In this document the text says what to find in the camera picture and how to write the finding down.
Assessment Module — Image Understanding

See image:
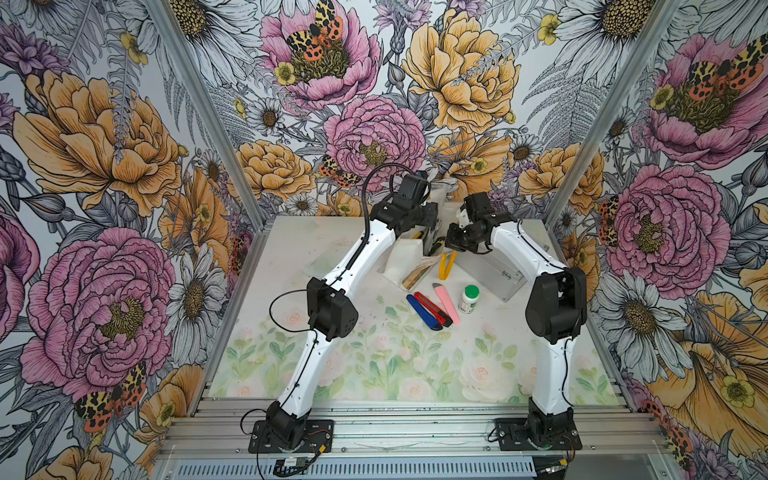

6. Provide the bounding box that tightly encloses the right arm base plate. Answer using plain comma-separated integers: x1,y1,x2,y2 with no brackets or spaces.
494,418,583,452

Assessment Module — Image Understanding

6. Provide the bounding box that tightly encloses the grey metal utility knife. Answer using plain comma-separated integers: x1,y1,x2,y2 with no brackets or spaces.
423,228,438,256

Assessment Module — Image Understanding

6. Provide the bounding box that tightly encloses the red utility knife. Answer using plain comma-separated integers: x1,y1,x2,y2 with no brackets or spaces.
415,292,453,328

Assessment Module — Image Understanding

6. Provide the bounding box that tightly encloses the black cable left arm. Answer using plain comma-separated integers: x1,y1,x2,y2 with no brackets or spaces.
341,163,421,271

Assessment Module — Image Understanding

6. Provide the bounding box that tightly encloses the white bottle green cap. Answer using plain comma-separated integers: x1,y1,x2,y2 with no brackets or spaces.
459,284,480,314

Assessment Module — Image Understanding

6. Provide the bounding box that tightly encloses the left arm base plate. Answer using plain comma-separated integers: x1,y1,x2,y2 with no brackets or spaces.
248,419,335,454

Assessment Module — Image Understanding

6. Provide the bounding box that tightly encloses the blue utility knife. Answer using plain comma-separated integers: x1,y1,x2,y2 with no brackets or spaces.
406,294,442,331

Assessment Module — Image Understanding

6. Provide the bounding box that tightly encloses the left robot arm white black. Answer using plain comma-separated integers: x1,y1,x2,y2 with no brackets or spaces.
265,173,438,450

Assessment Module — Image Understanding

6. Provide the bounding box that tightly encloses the silver aluminium case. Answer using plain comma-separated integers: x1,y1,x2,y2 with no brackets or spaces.
446,237,548,302

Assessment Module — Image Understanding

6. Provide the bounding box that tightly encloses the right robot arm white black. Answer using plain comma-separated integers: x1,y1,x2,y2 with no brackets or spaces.
446,192,587,455

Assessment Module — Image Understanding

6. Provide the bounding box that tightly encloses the pink utility knife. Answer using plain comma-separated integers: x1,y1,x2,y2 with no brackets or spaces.
432,283,461,325

